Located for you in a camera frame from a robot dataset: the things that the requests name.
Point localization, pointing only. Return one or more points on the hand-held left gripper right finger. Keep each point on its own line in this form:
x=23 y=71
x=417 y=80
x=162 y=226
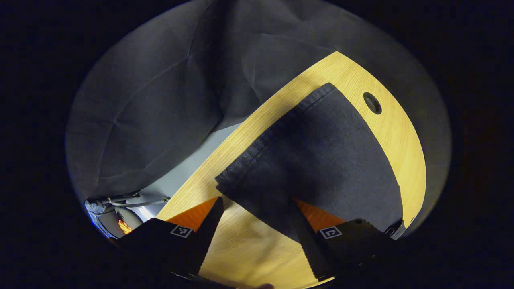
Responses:
x=311 y=249

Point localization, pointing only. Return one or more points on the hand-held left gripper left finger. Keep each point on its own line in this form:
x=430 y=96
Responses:
x=202 y=237

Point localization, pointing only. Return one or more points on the dark grey jeans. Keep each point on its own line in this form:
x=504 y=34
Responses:
x=321 y=160

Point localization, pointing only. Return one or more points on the black backdrop cloth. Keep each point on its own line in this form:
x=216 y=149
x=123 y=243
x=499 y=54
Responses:
x=160 y=120

